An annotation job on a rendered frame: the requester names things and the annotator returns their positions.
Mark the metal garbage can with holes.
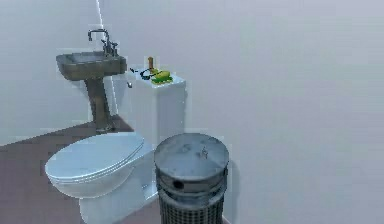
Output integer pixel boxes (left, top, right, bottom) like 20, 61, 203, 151
153, 132, 231, 224

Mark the green and yellow sponge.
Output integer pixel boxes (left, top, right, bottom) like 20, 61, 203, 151
150, 70, 174, 85

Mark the black scrub brush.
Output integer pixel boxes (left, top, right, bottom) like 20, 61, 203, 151
129, 67, 156, 81

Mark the brown bottle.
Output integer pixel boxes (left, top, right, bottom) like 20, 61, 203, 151
147, 56, 159, 75

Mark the white toilet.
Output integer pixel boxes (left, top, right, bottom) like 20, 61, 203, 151
44, 71, 187, 224

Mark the dark metal faucet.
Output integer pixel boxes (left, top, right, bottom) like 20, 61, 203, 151
87, 28, 119, 57

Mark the dark grey pedestal sink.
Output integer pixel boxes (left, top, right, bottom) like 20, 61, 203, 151
55, 50, 128, 134

